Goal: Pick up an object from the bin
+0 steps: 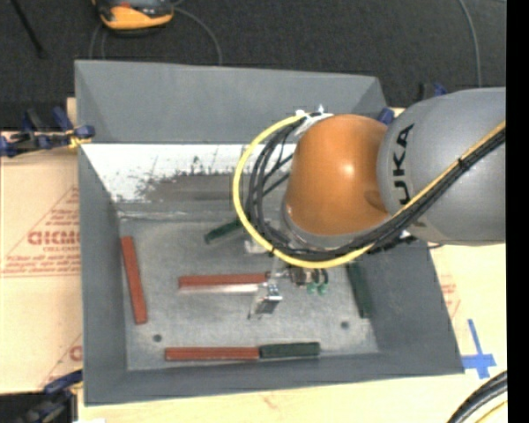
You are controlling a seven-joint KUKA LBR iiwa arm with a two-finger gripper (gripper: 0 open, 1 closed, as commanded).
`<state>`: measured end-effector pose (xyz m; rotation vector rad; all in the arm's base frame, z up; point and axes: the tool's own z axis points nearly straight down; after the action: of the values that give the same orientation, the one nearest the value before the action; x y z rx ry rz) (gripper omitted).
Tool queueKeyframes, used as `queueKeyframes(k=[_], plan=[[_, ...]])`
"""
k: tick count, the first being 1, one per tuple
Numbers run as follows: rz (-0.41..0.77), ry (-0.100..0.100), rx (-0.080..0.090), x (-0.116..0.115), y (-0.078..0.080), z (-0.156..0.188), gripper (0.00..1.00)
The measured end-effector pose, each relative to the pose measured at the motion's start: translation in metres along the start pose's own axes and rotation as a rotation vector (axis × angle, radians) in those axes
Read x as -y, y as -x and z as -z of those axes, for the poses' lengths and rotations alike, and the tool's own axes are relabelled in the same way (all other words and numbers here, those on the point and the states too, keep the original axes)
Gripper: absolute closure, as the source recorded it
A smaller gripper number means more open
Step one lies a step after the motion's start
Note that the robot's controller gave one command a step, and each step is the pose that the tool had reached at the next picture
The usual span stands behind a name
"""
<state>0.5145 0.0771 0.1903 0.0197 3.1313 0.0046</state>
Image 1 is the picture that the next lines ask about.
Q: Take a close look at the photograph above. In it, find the dark green flat block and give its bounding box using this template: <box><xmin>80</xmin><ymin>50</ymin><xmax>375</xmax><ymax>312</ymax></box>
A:
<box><xmin>203</xmin><ymin>218</ymin><xmax>249</xmax><ymax>246</ymax></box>
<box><xmin>258</xmin><ymin>341</ymin><xmax>322</xmax><ymax>360</ymax></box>
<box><xmin>346</xmin><ymin>262</ymin><xmax>374</xmax><ymax>319</ymax></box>

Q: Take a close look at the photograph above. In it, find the red-brown flat block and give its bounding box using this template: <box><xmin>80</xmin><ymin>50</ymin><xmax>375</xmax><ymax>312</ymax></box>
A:
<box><xmin>177</xmin><ymin>272</ymin><xmax>269</xmax><ymax>295</ymax></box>
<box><xmin>120</xmin><ymin>235</ymin><xmax>149</xmax><ymax>325</ymax></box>
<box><xmin>164</xmin><ymin>345</ymin><xmax>261</xmax><ymax>362</ymax></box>

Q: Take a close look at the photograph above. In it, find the grey metal bin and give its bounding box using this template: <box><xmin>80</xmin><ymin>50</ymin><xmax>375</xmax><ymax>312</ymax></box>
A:
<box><xmin>73</xmin><ymin>59</ymin><xmax>465</xmax><ymax>407</ymax></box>

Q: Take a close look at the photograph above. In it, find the brown cardboard board, red print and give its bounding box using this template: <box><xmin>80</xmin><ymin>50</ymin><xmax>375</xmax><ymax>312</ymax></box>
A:
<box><xmin>0</xmin><ymin>130</ymin><xmax>86</xmax><ymax>397</ymax></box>

